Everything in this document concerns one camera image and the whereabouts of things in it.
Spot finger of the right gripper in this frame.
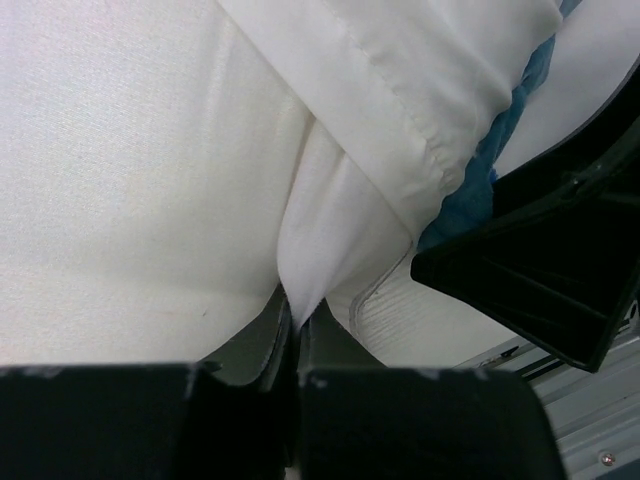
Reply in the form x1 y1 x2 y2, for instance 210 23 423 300
411 74 639 372

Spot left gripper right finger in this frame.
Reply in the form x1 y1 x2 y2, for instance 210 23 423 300
297 304 566 480

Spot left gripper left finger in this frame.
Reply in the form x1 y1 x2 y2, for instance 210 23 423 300
1 294 292 479

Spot blue houndstooth pillowcase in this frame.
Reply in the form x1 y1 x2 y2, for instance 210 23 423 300
223 1 639 366

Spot aluminium front rail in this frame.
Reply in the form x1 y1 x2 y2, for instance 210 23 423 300
463 332 639 479

